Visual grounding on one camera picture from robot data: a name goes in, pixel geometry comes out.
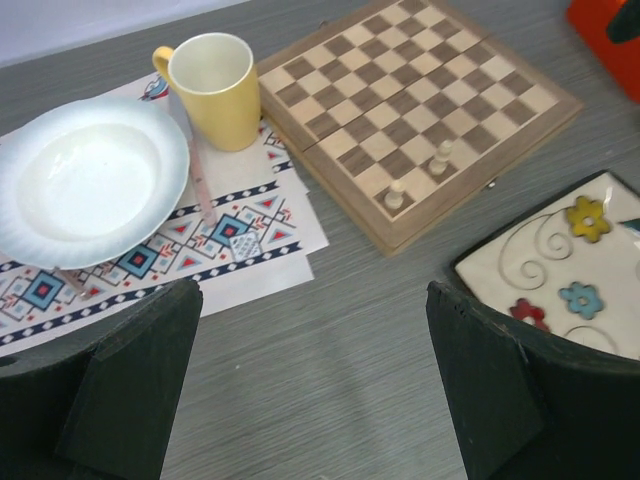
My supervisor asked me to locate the patterned placemat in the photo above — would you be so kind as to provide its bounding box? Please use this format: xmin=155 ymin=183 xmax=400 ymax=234
xmin=1 ymin=75 xmax=327 ymax=357

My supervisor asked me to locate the light rook piece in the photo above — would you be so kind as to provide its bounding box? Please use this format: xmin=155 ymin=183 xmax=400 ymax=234
xmin=384 ymin=180 xmax=404 ymax=210

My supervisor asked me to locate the yellow mug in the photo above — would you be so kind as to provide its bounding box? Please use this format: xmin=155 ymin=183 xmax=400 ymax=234
xmin=152 ymin=32 xmax=261 ymax=152

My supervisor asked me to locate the orange plastic box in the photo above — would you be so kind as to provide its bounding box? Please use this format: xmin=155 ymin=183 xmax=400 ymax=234
xmin=566 ymin=1 xmax=639 ymax=103

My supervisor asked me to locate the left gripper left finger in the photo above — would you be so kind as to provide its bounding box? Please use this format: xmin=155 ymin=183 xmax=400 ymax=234
xmin=1 ymin=279 xmax=203 ymax=479

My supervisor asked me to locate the wooden chessboard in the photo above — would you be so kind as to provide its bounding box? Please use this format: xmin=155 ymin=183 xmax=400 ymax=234
xmin=257 ymin=1 xmax=581 ymax=256

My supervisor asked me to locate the white round bowl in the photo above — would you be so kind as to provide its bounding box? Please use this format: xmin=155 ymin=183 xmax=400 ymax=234
xmin=1 ymin=97 xmax=189 ymax=270

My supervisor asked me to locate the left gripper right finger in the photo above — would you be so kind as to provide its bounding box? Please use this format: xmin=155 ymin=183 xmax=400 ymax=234
xmin=426 ymin=281 xmax=639 ymax=479

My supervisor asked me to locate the light bishop piece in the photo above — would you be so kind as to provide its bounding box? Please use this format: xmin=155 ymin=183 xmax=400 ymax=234
xmin=429 ymin=140 xmax=453 ymax=175

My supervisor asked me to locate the floral square plate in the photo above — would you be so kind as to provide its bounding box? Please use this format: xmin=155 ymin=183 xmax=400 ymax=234
xmin=452 ymin=171 xmax=639 ymax=360

